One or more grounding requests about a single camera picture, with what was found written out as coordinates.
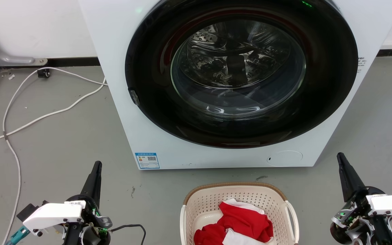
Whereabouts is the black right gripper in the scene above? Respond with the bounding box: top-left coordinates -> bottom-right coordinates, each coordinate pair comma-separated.
330,152 -> 392,245

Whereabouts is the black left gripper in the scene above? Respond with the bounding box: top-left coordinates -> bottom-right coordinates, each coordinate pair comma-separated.
62,161 -> 113,245

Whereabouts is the beige plastic laundry basket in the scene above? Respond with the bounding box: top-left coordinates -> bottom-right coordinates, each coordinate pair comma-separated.
180,182 -> 300,245

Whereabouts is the blue energy label sticker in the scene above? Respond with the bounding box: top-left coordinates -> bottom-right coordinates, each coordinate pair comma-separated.
135,152 -> 160,169

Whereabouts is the black round washer door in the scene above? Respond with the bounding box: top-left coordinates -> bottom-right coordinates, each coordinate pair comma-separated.
125,0 -> 359,149

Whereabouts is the red and white garment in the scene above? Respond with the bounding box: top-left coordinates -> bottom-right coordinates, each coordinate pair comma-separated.
194,198 -> 274,245

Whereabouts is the white front-load washing machine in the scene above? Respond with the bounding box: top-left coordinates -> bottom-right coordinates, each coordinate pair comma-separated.
78,0 -> 392,170

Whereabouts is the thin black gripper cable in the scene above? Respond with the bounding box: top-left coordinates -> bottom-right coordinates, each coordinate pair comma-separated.
109,224 -> 147,245

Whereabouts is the white power cable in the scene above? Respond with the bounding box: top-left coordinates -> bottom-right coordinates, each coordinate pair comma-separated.
0,77 -> 107,150
1,67 -> 108,245

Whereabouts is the teal cable connector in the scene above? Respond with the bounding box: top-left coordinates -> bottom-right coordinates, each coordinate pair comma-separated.
4,226 -> 30,245

